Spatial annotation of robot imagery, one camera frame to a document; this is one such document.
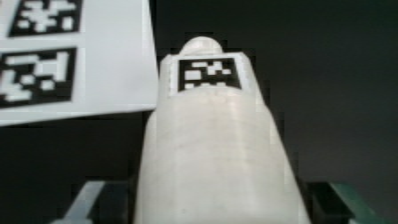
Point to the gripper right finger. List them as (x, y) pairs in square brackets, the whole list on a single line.
[(336, 205)]

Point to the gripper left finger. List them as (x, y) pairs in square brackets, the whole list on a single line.
[(101, 205)]

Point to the white cylindrical table leg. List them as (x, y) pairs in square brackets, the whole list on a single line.
[(215, 177)]

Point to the white marker tag sheet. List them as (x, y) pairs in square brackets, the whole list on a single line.
[(76, 59)]

